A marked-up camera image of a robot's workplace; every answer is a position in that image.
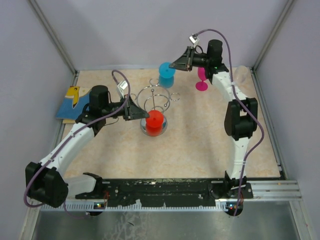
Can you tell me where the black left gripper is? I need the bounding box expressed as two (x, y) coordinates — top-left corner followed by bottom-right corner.
(102, 94), (150, 121)

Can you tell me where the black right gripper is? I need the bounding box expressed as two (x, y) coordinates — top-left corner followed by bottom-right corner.
(169, 47), (210, 72)

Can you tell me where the blue wine glass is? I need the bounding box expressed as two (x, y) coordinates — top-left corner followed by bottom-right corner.
(158, 62), (176, 88)

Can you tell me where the red wine glass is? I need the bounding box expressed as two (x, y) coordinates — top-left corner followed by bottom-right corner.
(145, 110), (164, 137)

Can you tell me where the pink wine glass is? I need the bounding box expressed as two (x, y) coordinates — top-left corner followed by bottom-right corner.
(195, 67), (208, 92)

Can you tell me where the clear wine glass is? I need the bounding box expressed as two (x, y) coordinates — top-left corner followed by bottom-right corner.
(233, 65), (250, 85)

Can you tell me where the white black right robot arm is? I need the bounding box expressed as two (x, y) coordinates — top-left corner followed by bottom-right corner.
(169, 37), (258, 198)

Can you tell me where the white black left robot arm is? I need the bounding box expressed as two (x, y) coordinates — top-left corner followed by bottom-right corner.
(23, 85), (149, 208)

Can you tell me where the chrome wine glass rack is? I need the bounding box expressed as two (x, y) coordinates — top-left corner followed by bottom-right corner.
(130, 78), (181, 137)

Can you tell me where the blue cloth with duck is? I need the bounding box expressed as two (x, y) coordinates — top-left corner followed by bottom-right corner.
(55, 86), (91, 124)

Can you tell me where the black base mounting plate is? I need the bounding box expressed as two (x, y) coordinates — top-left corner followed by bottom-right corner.
(75, 178), (253, 207)

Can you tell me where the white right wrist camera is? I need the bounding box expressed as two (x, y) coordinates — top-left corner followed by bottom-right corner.
(189, 34), (200, 46)

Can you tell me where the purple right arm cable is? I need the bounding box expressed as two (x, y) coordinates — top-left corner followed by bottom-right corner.
(197, 28), (265, 217)

